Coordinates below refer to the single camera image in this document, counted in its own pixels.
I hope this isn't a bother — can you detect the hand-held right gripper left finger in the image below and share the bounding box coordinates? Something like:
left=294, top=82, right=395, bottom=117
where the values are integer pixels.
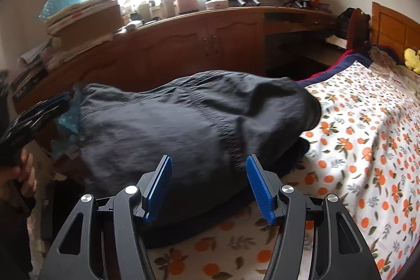
left=39, top=155, right=173, bottom=280

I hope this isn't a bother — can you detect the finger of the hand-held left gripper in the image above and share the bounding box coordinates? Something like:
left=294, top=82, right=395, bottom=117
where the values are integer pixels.
left=6, top=109, right=68, bottom=143
left=34, top=93, right=73, bottom=119

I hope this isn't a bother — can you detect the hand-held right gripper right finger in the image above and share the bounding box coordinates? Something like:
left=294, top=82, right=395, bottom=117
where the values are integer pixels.
left=246, top=154, right=383, bottom=280

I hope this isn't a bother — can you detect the black jacket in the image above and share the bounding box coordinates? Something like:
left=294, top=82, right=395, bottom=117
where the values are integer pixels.
left=77, top=70, right=322, bottom=225

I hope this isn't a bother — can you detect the person's left forearm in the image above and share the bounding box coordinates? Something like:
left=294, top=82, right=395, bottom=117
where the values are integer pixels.
left=0, top=191, right=33, bottom=280

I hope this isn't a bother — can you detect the person's left hand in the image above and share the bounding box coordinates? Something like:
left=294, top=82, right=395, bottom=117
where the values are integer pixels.
left=0, top=151, right=38, bottom=202

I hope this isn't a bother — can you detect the teal plastic bag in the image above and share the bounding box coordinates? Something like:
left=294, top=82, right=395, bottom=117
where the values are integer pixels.
left=54, top=85, right=82, bottom=156

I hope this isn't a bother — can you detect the stack of papers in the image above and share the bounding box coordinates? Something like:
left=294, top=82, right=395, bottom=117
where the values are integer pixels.
left=10, top=40, right=63, bottom=93

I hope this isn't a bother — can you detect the cardboard box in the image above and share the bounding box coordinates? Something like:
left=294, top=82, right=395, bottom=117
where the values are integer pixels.
left=59, top=4, right=123, bottom=49

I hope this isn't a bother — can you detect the stack of folded cloths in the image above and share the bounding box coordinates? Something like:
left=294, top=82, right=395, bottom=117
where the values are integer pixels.
left=44, top=0, right=119, bottom=36

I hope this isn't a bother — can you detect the orange print bedsheet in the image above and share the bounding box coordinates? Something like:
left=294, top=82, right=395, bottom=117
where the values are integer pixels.
left=144, top=60, right=420, bottom=280

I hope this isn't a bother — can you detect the white jar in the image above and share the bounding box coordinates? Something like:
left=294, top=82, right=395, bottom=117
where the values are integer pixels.
left=161, top=0, right=175, bottom=18
left=138, top=3, right=153, bottom=21

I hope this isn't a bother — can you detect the wooden desk cabinet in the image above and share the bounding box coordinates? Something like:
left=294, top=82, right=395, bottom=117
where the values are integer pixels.
left=11, top=6, right=355, bottom=176

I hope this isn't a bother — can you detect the white tissue pack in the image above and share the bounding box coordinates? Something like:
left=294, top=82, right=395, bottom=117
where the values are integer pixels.
left=325, top=35, right=348, bottom=50

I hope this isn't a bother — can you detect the floral quilt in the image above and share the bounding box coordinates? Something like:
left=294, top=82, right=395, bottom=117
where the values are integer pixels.
left=367, top=44, right=420, bottom=93

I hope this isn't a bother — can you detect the yellow plush toy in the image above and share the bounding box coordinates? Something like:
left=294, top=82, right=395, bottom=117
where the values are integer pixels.
left=403, top=48, right=420, bottom=75

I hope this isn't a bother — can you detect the wooden headboard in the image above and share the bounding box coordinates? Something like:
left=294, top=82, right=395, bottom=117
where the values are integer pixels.
left=369, top=1, right=420, bottom=54

